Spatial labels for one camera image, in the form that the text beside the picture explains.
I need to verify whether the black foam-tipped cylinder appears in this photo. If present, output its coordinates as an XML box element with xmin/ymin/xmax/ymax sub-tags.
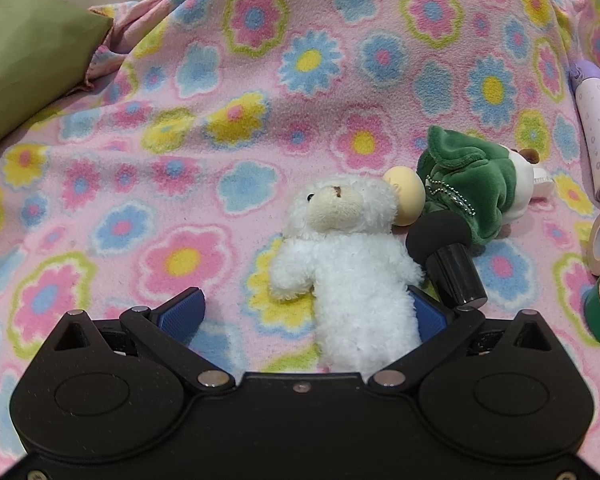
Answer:
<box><xmin>406</xmin><ymin>211</ymin><xmax>488</xmax><ymax>307</ymax></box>

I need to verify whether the beige wooden egg toy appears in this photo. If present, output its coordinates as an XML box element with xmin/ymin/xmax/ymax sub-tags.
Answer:
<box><xmin>382</xmin><ymin>166</ymin><xmax>426</xmax><ymax>227</ymax></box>

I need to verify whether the pink floral fleece blanket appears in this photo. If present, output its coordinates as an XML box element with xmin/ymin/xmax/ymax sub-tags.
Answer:
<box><xmin>0</xmin><ymin>0</ymin><xmax>600</xmax><ymax>466</ymax></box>

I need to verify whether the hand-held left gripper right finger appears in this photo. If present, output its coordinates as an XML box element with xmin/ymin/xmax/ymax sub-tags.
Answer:
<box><xmin>369</xmin><ymin>285</ymin><xmax>552</xmax><ymax>394</ymax></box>

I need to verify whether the plush doll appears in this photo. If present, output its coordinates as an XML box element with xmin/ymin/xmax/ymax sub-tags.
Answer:
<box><xmin>416</xmin><ymin>125</ymin><xmax>553</xmax><ymax>247</ymax></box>

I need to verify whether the white plush teddy bear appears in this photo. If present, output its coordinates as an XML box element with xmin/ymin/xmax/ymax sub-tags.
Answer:
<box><xmin>269</xmin><ymin>176</ymin><xmax>426</xmax><ymax>378</ymax></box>

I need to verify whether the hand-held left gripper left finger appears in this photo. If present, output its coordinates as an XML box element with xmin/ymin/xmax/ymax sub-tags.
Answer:
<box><xmin>54</xmin><ymin>286</ymin><xmax>233</xmax><ymax>393</ymax></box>

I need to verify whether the green printed pillow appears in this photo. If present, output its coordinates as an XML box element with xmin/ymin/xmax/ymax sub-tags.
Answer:
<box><xmin>0</xmin><ymin>0</ymin><xmax>113</xmax><ymax>161</ymax></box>

